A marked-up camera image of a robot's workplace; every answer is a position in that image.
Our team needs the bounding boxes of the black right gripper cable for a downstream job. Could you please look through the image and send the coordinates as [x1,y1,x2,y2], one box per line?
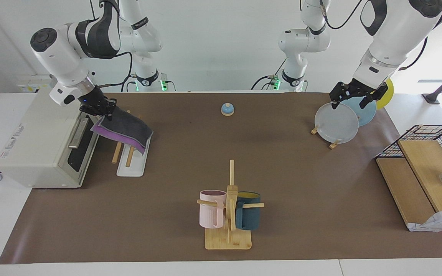
[89,0,134,89]

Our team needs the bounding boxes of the pale grey plate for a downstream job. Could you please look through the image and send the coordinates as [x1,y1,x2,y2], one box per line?
[315,102,360,144]

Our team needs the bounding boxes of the pink mug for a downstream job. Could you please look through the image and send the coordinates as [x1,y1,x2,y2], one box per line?
[200,190,227,229]

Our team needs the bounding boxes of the brown table mat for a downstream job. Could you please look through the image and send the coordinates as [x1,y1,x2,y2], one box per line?
[0,92,442,264]

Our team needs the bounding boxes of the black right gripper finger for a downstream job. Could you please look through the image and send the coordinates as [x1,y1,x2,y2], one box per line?
[80,105,108,120]
[102,98,118,117]

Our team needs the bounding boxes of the light blue plate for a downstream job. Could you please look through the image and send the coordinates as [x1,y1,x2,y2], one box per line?
[340,96,377,127]

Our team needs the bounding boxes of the wooden plate rack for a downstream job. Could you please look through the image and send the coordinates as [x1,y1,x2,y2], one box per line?
[311,126,340,150]

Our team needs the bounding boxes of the light wooden board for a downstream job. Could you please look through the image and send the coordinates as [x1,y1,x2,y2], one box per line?
[397,140,442,213]

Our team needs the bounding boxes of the yellow plate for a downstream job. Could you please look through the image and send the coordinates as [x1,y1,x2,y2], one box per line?
[375,78,394,110]

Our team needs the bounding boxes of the purple and grey towel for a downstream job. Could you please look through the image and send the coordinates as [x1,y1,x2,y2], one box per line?
[91,105,154,156]

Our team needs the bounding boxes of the black arm base cable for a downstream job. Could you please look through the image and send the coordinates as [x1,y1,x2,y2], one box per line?
[251,57,287,91]
[120,74,137,92]

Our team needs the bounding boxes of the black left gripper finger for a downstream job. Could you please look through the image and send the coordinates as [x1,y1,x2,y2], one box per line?
[359,84,388,109]
[329,82,348,110]

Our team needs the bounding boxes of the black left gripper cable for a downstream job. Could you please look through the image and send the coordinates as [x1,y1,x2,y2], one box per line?
[319,0,428,71]

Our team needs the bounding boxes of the white power strip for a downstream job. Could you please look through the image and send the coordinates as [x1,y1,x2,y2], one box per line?
[16,75,58,93]

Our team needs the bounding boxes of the dark teal mug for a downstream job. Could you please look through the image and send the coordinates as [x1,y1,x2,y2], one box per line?
[236,192,261,231]

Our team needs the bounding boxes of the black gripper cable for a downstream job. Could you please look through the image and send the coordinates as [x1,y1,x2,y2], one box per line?
[319,0,428,71]
[89,0,134,89]

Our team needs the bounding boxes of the darker wooden board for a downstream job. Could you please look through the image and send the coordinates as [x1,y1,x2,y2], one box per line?
[376,157,436,227]

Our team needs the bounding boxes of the white towel rack wooden rails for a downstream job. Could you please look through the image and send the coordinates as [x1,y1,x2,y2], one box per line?
[112,110,152,177]

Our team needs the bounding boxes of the cream toaster oven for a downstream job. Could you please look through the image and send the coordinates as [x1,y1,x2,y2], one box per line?
[0,89,106,188]

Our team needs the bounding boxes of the black wire basket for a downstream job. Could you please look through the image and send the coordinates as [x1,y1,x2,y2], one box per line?
[374,124,442,165]

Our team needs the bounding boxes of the wooden mug tree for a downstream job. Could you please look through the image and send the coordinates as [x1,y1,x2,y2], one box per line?
[197,159,265,250]

